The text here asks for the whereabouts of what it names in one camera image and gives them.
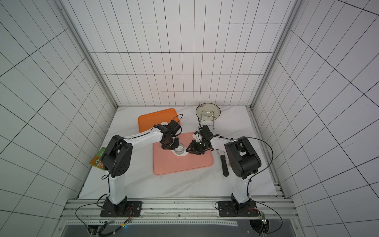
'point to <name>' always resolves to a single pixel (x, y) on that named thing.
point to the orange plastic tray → (146, 122)
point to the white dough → (185, 153)
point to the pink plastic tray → (165, 161)
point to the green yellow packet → (97, 161)
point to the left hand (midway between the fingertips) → (172, 149)
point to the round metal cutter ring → (180, 149)
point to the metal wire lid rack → (210, 123)
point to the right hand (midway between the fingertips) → (184, 151)
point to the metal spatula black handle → (223, 162)
